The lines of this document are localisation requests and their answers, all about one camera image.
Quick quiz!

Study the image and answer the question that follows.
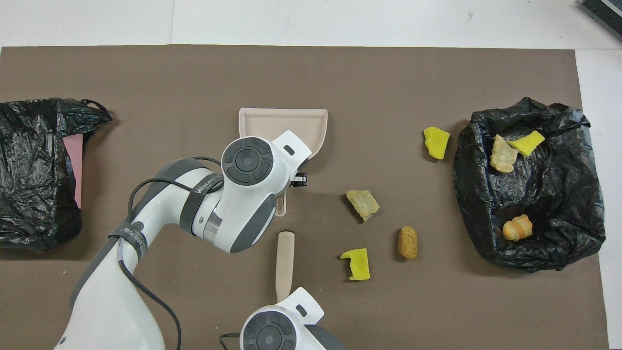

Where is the beige plastic dustpan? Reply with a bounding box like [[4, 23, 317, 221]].
[[238, 107, 328, 217]]

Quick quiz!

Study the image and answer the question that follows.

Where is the pale toy bread chunk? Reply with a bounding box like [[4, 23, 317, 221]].
[[346, 189, 380, 223], [490, 135, 519, 174]]

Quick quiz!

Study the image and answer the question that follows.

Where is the beige hand brush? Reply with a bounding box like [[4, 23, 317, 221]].
[[276, 229, 296, 302]]

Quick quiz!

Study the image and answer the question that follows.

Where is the notched yellow sponge piece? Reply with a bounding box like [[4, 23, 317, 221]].
[[339, 248, 371, 281]]

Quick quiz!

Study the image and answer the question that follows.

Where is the brown toy bread roll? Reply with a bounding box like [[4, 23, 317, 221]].
[[397, 226, 418, 260]]

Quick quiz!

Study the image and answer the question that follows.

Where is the toy croissant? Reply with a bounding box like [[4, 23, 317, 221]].
[[502, 214, 534, 242]]

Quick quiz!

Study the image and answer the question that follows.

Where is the yellow green sponge piece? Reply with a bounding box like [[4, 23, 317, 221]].
[[508, 130, 546, 157]]

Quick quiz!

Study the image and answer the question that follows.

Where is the pink bin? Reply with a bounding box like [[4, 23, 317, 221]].
[[63, 134, 84, 210]]

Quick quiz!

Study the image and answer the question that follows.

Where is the black trash bag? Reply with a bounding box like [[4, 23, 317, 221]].
[[0, 97, 113, 252], [453, 96, 606, 272]]

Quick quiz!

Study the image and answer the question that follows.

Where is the right black trash bag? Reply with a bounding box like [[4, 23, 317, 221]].
[[453, 96, 606, 272]]

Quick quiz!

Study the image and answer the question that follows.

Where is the plain yellow sponge piece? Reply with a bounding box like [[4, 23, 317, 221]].
[[423, 126, 450, 160]]

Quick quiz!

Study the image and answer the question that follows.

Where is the brown table mat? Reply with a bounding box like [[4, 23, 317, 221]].
[[0, 45, 610, 350]]

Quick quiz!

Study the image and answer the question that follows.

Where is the dark ribbed panel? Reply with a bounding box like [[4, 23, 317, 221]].
[[579, 0, 622, 42]]

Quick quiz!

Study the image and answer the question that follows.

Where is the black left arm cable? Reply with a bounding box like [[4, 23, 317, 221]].
[[117, 157, 224, 350]]

